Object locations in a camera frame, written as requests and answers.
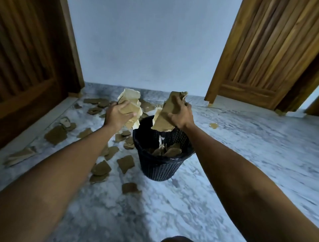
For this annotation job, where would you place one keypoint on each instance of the person's left hand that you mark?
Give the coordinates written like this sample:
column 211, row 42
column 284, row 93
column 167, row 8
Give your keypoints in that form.
column 117, row 117

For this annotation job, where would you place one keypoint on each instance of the person's right hand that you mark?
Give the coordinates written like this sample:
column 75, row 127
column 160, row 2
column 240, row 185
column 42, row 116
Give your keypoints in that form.
column 183, row 117

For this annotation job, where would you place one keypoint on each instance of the black bin with liner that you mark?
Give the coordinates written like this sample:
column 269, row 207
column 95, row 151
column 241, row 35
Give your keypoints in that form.
column 159, row 169

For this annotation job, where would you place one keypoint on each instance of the brown paper pieces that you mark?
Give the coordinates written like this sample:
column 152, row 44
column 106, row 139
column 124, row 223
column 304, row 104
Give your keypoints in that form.
column 56, row 134

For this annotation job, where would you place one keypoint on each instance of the person's right forearm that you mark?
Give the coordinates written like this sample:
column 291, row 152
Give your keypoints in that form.
column 249, row 189

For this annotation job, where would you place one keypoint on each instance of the person's left forearm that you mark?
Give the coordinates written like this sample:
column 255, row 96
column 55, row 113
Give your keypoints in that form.
column 44, row 189

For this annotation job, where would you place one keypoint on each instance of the wooden door frame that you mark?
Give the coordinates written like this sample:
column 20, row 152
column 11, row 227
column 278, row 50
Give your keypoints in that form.
column 224, row 62

